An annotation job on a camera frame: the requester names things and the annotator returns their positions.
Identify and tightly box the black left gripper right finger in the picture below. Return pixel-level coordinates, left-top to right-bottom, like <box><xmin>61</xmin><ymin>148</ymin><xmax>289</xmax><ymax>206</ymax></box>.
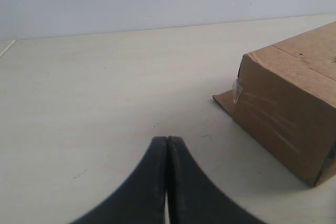
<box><xmin>166</xmin><ymin>136</ymin><xmax>263</xmax><ymax>223</ymax></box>

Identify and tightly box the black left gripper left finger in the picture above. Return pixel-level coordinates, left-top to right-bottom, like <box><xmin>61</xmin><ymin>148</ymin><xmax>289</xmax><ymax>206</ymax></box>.
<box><xmin>73</xmin><ymin>136</ymin><xmax>167</xmax><ymax>224</ymax></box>

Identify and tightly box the brown cardboard box with slot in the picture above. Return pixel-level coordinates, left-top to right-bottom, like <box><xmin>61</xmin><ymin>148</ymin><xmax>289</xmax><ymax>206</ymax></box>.
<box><xmin>214</xmin><ymin>23</ymin><xmax>335</xmax><ymax>187</ymax></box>

